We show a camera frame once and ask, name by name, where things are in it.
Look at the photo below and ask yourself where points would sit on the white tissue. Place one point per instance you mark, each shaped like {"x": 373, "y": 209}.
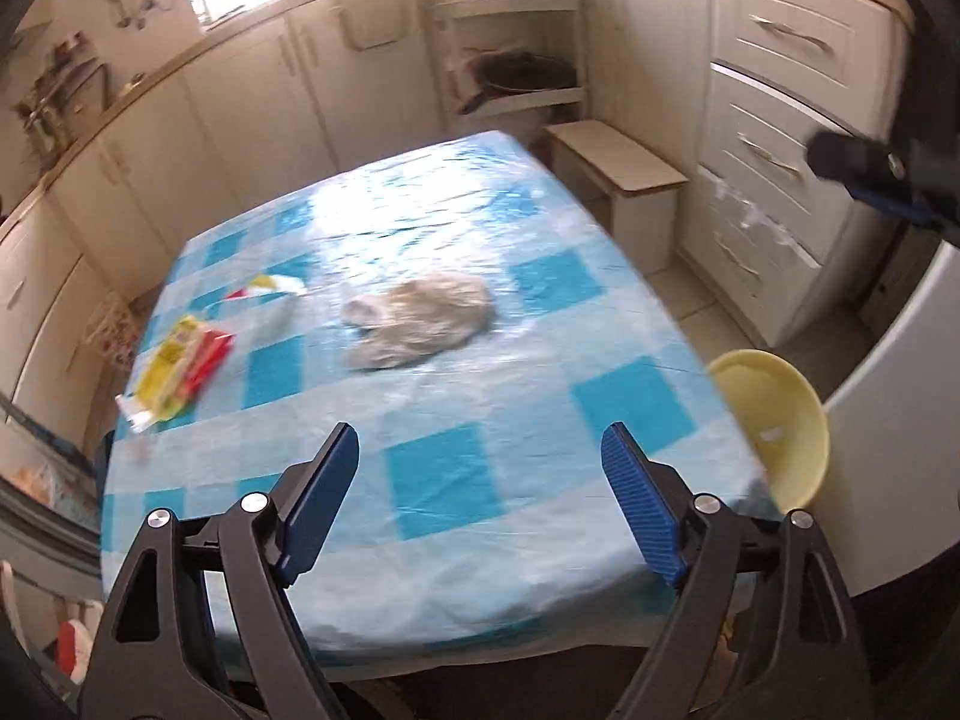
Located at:
{"x": 420, "y": 315}

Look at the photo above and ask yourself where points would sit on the clear plastic bag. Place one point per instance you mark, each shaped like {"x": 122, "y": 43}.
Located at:
{"x": 750, "y": 214}

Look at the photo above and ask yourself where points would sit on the cream drawer with medium front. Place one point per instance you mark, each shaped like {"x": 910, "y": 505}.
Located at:
{"x": 765, "y": 157}

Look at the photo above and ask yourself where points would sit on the table with checkered tablecloth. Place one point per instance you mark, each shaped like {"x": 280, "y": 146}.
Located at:
{"x": 450, "y": 405}

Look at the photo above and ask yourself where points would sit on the red yellow snack packet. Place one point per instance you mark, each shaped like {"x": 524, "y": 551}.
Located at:
{"x": 180, "y": 360}

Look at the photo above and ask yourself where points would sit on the white wooden stool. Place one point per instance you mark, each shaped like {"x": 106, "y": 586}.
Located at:
{"x": 615, "y": 157}

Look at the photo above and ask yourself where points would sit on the light grey refrigerator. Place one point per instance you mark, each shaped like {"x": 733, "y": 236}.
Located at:
{"x": 900, "y": 427}

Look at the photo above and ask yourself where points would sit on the floral patterned bag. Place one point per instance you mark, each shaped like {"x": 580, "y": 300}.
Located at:
{"x": 114, "y": 330}

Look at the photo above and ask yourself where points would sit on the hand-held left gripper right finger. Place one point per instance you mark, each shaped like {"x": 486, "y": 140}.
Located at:
{"x": 637, "y": 495}

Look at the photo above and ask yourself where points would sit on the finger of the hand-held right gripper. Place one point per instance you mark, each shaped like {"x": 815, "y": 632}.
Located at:
{"x": 836, "y": 155}

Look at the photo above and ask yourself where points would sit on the cream drawer with plastic bag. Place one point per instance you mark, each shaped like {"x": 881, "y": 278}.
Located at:
{"x": 739, "y": 270}

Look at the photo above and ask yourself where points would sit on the white corner shelf rack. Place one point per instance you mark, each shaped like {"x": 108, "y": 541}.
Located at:
{"x": 525, "y": 15}

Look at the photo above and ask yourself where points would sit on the cream base cabinet row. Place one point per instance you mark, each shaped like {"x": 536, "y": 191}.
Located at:
{"x": 247, "y": 105}

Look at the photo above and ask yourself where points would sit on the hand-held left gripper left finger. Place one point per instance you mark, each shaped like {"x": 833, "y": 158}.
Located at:
{"x": 322, "y": 495}

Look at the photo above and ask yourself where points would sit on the hanging kitchen utensils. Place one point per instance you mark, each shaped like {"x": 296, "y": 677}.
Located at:
{"x": 75, "y": 67}

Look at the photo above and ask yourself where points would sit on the yellow plastic bin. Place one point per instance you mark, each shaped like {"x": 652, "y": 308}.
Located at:
{"x": 780, "y": 420}

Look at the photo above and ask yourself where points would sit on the cream narrow cabinet door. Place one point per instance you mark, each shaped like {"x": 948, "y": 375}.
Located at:
{"x": 652, "y": 52}

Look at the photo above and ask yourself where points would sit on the torn red white wrapper strip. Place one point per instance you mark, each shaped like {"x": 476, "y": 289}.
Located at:
{"x": 270, "y": 285}

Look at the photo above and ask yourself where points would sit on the cream drawer with large front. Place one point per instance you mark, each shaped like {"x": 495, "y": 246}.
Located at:
{"x": 802, "y": 37}

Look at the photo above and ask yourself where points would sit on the black frying pan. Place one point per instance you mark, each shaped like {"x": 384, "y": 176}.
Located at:
{"x": 525, "y": 71}

